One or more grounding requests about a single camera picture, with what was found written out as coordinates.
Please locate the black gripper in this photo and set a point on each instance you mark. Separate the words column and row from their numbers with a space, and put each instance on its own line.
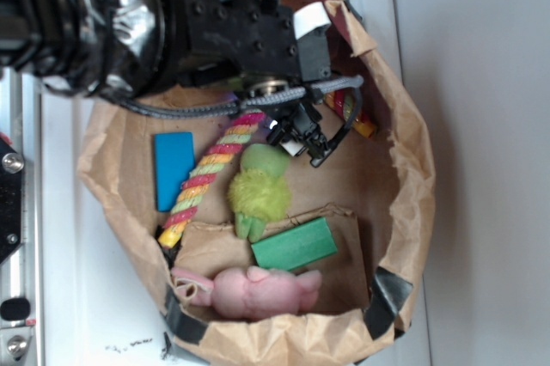
column 247, row 45

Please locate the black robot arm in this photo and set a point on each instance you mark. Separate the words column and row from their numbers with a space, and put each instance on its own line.
column 125, row 49

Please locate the blue flat block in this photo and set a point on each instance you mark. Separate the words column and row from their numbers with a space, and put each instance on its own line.
column 174, row 160

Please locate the green fuzzy plush toy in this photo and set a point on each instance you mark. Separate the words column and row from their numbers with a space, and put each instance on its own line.
column 259, row 193

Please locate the brown paper bag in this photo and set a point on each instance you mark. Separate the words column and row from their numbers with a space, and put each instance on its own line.
column 377, row 195

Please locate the green rectangular block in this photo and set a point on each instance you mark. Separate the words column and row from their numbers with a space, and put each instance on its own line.
column 297, row 247

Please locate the pink plush toy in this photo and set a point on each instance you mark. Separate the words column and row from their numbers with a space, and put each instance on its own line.
column 253, row 293

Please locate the aluminium extrusion rail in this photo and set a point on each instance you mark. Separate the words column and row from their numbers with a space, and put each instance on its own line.
column 21, row 291

